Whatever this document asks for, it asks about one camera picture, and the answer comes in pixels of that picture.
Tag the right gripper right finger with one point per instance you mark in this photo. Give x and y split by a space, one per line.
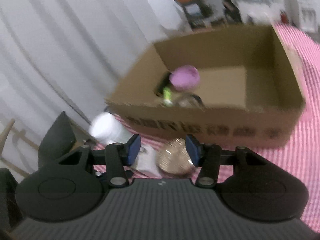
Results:
210 157

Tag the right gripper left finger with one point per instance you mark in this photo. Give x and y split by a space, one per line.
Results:
114 156

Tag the pink plastic lid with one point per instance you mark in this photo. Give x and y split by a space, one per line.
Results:
185 78

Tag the pink checkered tablecloth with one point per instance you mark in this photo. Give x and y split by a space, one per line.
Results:
300 154

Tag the gold lidded glass jar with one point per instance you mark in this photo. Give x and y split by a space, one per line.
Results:
173 158

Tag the black tape roll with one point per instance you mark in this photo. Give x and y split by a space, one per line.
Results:
189 100

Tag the brown cardboard box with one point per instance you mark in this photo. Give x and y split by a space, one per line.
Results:
249 86

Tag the green glue stick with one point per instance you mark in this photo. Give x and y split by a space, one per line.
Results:
167 97

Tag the white curtain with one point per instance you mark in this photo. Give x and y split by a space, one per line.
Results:
67 56

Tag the white capped plastic bottle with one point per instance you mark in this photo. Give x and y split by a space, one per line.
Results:
106 129

